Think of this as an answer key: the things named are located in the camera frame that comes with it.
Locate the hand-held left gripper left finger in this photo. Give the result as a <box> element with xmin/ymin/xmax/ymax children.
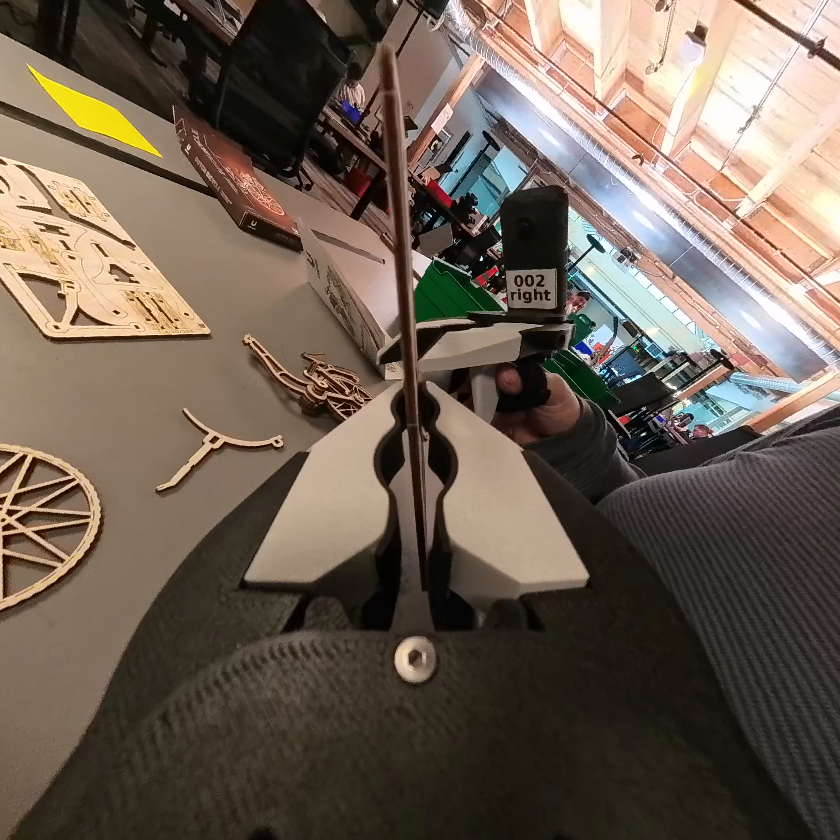
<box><xmin>243</xmin><ymin>382</ymin><xmax>404</xmax><ymax>596</ymax></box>

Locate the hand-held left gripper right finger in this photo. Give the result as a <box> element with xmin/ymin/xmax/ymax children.
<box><xmin>425</xmin><ymin>382</ymin><xmax>592</xmax><ymax>608</ymax></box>

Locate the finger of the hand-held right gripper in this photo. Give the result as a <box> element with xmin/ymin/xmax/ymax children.
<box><xmin>376</xmin><ymin>318</ymin><xmax>483</xmax><ymax>382</ymax></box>
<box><xmin>419</xmin><ymin>325</ymin><xmax>527</xmax><ymax>383</ymax></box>

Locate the wooden parts sheet curved cutout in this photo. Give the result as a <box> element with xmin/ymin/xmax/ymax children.
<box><xmin>381</xmin><ymin>42</ymin><xmax>432</xmax><ymax>593</ymax></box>

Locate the wooden spoked wheel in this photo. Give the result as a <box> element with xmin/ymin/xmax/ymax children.
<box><xmin>0</xmin><ymin>444</ymin><xmax>103</xmax><ymax>613</ymax></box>

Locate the wooden parts sheet with slots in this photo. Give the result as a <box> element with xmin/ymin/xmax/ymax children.
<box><xmin>0</xmin><ymin>157</ymin><xmax>212</xmax><ymax>341</ymax></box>

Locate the person's right forearm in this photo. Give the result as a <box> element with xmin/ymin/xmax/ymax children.
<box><xmin>524</xmin><ymin>394</ymin><xmax>647</xmax><ymax>506</ymax></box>

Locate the wooden bicycle model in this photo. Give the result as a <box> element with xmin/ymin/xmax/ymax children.
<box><xmin>243</xmin><ymin>335</ymin><xmax>376</xmax><ymax>423</ymax></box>

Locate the person's right hand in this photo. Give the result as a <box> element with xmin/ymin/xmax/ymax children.
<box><xmin>493</xmin><ymin>363</ymin><xmax>585</xmax><ymax>448</ymax></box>

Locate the green storage bin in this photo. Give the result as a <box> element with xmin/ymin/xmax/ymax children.
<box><xmin>413</xmin><ymin>258</ymin><xmax>621</xmax><ymax>409</ymax></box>

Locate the assembly instruction booklet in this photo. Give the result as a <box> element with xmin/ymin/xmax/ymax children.
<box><xmin>297</xmin><ymin>220</ymin><xmax>434</xmax><ymax>383</ymax></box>

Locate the wooden curved fender part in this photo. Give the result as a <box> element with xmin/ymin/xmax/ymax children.
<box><xmin>156</xmin><ymin>408</ymin><xmax>286</xmax><ymax>494</ymax></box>

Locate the black angled panel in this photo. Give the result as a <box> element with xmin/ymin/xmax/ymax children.
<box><xmin>609</xmin><ymin>374</ymin><xmax>681</xmax><ymax>416</ymax></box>

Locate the person's grey ribbed clothing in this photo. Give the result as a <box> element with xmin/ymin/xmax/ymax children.
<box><xmin>594</xmin><ymin>407</ymin><xmax>840</xmax><ymax>840</ymax></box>

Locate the dark red product box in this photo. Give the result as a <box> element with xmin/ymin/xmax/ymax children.
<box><xmin>172</xmin><ymin>105</ymin><xmax>305</xmax><ymax>254</ymax></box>

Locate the black mesh office chair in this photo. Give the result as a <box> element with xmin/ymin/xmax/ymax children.
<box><xmin>217</xmin><ymin>0</ymin><xmax>357</xmax><ymax>179</ymax></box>

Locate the yellow sticky note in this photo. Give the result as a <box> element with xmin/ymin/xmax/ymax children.
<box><xmin>26</xmin><ymin>63</ymin><xmax>164</xmax><ymax>159</ymax></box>

